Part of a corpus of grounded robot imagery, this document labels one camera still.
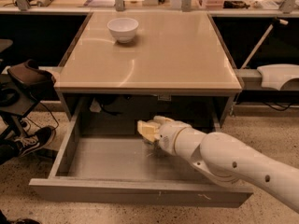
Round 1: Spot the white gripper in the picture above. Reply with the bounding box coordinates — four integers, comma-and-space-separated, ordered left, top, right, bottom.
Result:
137, 116, 192, 155

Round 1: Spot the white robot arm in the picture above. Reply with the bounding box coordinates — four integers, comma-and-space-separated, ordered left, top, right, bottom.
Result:
137, 116, 299, 212

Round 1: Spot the open grey top drawer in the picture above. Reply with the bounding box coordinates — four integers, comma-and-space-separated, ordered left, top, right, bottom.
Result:
30, 96, 253, 208

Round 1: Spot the beige top counter cabinet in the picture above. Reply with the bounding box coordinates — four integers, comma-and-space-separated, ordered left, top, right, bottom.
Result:
55, 10, 242, 122

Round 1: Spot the white ceramic bowl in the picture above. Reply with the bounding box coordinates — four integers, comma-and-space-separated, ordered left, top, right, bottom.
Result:
107, 18, 139, 43

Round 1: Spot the black and white sneaker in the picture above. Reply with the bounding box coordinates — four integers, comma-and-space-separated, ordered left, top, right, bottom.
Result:
14, 126, 56, 157

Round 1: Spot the white curved shell part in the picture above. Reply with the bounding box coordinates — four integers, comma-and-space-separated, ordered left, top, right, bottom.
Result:
257, 63, 299, 91

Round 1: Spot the brown padded chair armrest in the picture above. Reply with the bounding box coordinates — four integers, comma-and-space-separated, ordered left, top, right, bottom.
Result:
7, 60, 54, 99

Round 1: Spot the white stick with black tip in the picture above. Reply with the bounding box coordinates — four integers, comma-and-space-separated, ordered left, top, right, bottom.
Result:
240, 18, 289, 69

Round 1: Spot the black chair frame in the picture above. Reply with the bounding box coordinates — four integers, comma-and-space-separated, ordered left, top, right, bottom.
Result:
0, 38, 40, 142

